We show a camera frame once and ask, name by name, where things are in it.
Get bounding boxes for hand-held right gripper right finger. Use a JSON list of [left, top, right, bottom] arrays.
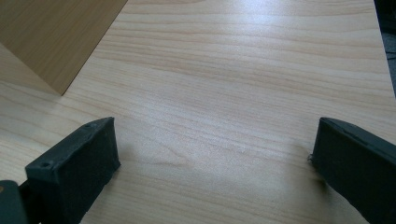
[[307, 117, 396, 224]]

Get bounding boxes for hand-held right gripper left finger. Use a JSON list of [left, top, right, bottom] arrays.
[[19, 117, 121, 224]]

